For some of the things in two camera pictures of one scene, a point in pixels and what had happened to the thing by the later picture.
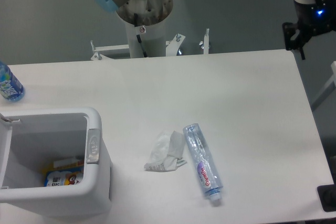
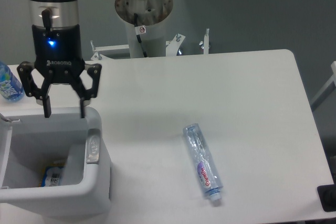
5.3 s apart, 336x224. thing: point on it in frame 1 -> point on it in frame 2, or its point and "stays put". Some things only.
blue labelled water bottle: [11, 88] stays put
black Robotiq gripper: [318, 19] -> [58, 53]
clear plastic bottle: [208, 174] stays put
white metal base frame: [101, 53] stays put
